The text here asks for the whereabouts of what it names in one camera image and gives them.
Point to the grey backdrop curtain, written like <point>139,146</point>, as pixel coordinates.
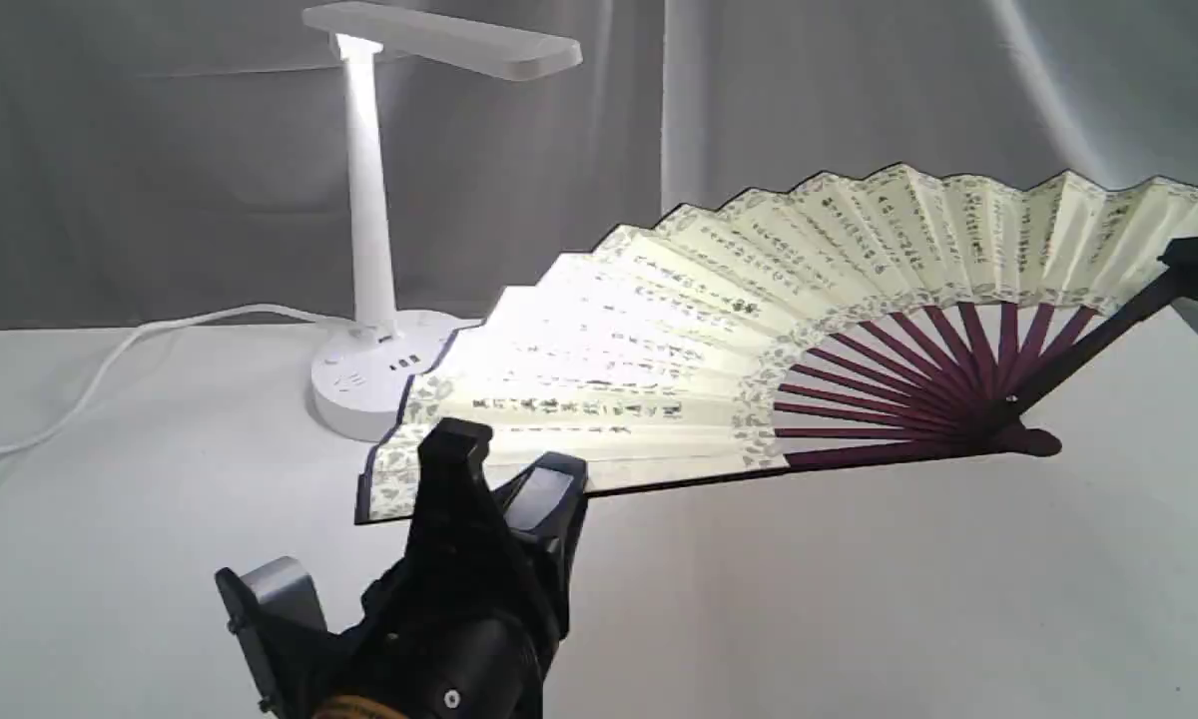
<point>165,158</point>

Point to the white desk lamp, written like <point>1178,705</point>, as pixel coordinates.
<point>359,378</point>

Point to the paper folding fan purple ribs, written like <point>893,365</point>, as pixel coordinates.
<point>843,323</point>

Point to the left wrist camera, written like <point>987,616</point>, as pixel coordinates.
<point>276,616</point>

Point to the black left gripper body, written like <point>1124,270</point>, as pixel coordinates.
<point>458,663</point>

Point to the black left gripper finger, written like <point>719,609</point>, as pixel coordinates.
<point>458,539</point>
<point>545,506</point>

